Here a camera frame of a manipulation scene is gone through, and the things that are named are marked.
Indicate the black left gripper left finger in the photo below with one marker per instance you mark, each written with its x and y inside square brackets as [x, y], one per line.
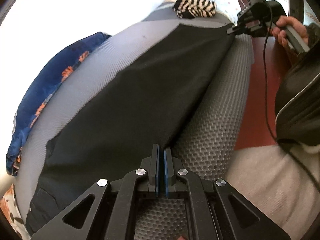
[153, 172]

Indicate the right hand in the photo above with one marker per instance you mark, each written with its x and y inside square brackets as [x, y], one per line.
[280, 35]

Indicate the black jacket sleeve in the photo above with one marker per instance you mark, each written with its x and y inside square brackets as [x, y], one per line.
[297, 99]

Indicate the black white zebra cloth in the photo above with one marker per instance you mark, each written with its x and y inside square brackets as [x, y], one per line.
[190, 9]

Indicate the white orange floral pillow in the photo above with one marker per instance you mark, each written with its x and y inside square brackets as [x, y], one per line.
[12, 214]

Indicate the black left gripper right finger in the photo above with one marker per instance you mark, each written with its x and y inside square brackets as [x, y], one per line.
[170, 175]

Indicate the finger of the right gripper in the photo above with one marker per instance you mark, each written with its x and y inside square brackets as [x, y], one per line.
[237, 29]

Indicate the black pants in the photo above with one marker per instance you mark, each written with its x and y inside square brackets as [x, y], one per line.
[145, 104]

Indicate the blue orange floral blanket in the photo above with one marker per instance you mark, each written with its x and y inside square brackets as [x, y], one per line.
[43, 87]

